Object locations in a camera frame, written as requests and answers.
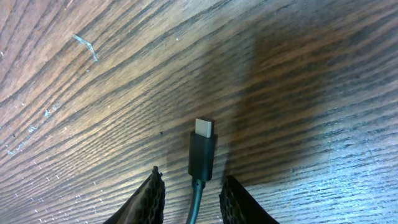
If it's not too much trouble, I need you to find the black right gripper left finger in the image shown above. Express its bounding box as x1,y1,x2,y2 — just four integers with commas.
104,166,165,224

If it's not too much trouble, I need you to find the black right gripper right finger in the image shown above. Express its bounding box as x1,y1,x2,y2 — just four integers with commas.
219,175,279,224

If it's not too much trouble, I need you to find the black USB charging cable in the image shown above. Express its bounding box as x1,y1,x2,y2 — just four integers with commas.
185,117,218,224

